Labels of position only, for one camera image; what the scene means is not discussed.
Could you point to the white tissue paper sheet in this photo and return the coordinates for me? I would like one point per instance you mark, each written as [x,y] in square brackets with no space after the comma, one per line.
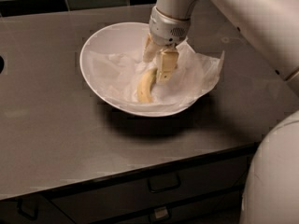
[113,70]

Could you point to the black lower drawer handle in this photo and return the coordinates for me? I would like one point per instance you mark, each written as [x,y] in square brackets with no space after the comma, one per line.
[159,214]

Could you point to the black top drawer handle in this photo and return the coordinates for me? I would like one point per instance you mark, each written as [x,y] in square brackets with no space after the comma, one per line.
[162,183]

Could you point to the dark lower drawer front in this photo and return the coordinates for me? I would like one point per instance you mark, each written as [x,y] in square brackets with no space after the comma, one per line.
[195,206]

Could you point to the black drawer handle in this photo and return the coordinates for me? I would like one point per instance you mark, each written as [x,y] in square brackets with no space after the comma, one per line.
[159,214]
[162,183]

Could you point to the yellow banana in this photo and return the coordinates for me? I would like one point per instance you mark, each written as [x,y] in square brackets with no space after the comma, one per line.
[145,85]

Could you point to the dark drawer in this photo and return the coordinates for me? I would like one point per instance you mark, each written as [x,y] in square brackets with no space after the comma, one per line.
[163,198]
[195,206]

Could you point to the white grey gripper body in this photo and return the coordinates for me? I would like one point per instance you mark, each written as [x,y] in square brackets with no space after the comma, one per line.
[166,31]

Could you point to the large white bowl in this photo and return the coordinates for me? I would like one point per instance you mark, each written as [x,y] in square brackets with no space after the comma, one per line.
[125,32]

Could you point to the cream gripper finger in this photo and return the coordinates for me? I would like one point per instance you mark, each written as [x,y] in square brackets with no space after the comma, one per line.
[167,62]
[150,49]

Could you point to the dark left cabinet door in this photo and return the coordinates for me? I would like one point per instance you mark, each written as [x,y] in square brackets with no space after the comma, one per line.
[48,213]

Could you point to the black left door handle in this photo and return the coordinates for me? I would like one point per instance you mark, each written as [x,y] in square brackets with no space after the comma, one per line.
[29,212]

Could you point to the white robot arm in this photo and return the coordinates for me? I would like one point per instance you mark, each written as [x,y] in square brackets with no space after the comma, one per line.
[271,194]

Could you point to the dark top drawer front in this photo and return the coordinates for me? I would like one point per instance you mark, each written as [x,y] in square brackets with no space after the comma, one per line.
[163,198]

